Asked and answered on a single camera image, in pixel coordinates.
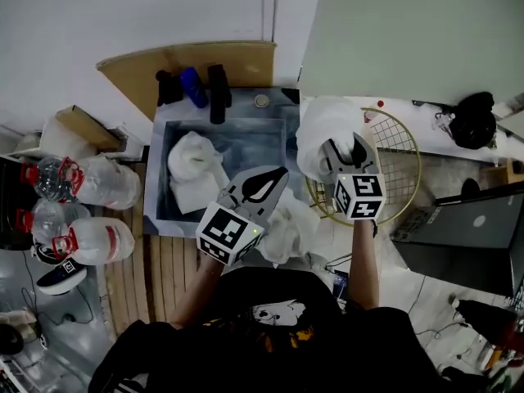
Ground small cardboard box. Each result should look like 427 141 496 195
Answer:
55 104 124 153

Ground large cardboard sheet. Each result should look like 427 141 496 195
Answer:
96 40 278 122

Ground black bag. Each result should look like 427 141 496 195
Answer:
448 91 499 151

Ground small black device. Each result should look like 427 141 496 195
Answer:
332 270 349 298

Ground white low shelf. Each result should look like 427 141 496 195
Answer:
300 95 524 167

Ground small clear jar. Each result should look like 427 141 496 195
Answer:
433 111 456 130

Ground black pump bottle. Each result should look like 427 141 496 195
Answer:
155 70 184 106

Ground wooden slat platform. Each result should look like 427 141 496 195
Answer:
100 164 222 337

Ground black faucet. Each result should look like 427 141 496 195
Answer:
207 63 233 125

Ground black cabinet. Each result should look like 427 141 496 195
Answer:
0 156 42 251

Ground black floor cable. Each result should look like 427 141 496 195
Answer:
20 251 95 327

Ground white cloth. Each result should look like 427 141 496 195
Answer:
295 96 368 183
257 188 323 265
167 131 230 215

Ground person's left forearm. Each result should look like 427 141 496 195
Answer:
169 255 224 329

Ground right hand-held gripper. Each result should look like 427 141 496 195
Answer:
321 132 387 222

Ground small red capped bottle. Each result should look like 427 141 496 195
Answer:
363 99 386 124

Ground person's right forearm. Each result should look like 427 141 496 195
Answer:
347 219 380 310

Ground person's legs in light trousers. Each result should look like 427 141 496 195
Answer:
302 251 341 290

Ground blue bottle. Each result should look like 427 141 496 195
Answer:
179 66 209 109

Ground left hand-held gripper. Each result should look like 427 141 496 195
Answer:
195 165 290 266

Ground black computer tower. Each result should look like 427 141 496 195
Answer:
391 180 524 298

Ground white carton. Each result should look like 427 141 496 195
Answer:
38 116 103 161

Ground person's black shirt torso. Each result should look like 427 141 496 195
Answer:
88 266 451 393

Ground gold wire round basket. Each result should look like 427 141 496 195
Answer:
305 106 422 228

